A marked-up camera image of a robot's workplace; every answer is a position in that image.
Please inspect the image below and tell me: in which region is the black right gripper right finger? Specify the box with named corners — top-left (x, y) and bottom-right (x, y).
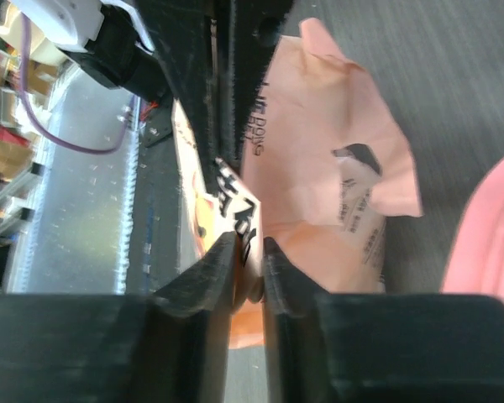
top-left (263, 238), bottom-right (504, 402)

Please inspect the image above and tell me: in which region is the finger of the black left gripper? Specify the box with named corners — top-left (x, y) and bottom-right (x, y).
top-left (224, 1), bottom-right (295, 168)
top-left (135, 0), bottom-right (218, 192)

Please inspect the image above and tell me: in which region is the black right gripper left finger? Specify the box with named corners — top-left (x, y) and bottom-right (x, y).
top-left (0, 233), bottom-right (237, 402)

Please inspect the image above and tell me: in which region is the pink cat litter bag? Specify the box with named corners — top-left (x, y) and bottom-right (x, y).
top-left (171, 18), bottom-right (422, 349)

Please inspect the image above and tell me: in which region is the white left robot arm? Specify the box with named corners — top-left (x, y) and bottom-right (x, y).
top-left (17, 1), bottom-right (293, 191)

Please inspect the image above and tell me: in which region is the pink cat litter box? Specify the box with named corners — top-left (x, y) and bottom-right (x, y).
top-left (441, 158), bottom-right (504, 298)

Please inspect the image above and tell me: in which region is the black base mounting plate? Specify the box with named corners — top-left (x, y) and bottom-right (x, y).
top-left (126, 97), bottom-right (197, 294)

